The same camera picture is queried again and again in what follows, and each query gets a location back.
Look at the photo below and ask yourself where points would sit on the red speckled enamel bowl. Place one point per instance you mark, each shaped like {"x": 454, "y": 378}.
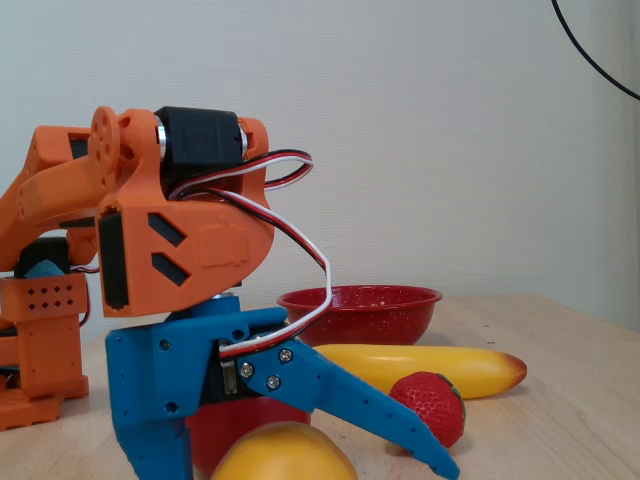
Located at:
{"x": 380, "y": 320}

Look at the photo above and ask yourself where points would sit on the red plastic strawberry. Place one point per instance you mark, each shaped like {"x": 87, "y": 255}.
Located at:
{"x": 435, "y": 400}

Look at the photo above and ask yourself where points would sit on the yellow-orange plastic peach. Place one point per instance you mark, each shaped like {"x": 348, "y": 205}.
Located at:
{"x": 285, "y": 457}

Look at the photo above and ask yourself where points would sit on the yellow plastic banana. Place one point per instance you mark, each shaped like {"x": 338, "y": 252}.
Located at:
{"x": 450, "y": 370}

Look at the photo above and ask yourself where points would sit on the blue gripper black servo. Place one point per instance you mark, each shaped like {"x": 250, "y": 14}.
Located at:
{"x": 167, "y": 367}

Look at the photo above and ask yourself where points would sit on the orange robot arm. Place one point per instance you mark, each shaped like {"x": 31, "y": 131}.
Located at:
{"x": 200, "y": 250}

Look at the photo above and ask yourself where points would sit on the red plastic apple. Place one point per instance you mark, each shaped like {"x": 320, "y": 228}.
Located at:
{"x": 220, "y": 430}

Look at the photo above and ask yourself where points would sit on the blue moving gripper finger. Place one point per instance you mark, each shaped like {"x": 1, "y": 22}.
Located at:
{"x": 350, "y": 400}

